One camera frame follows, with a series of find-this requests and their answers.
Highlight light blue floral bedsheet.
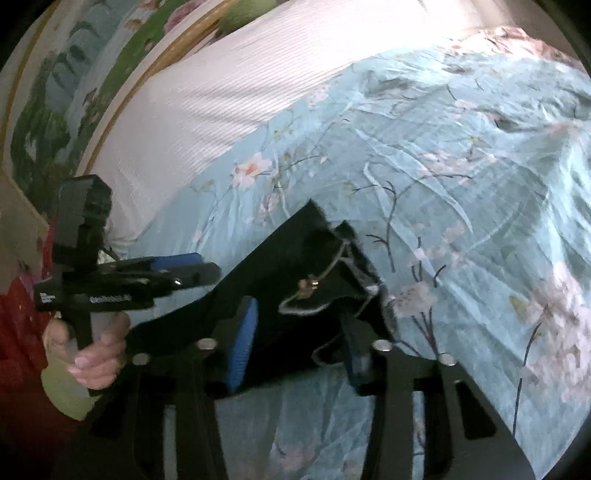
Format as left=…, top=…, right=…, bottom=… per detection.
left=127, top=25, right=591, bottom=480

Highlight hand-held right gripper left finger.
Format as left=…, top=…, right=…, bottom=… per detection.
left=88, top=295, right=262, bottom=480

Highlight person's red clothing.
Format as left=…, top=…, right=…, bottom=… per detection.
left=0, top=226, right=95, bottom=480

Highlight person's left hand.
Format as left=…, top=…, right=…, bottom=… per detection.
left=41, top=313, right=132, bottom=398

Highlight black pants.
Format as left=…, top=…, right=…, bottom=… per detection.
left=124, top=198, right=399, bottom=398

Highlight green pillow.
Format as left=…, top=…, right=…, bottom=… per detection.
left=218, top=0, right=288, bottom=34

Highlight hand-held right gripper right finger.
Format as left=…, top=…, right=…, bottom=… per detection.
left=339, top=314, right=536, bottom=480

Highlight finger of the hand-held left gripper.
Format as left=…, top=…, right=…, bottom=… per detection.
left=156, top=261, right=222, bottom=289
left=111, top=252, right=205, bottom=278

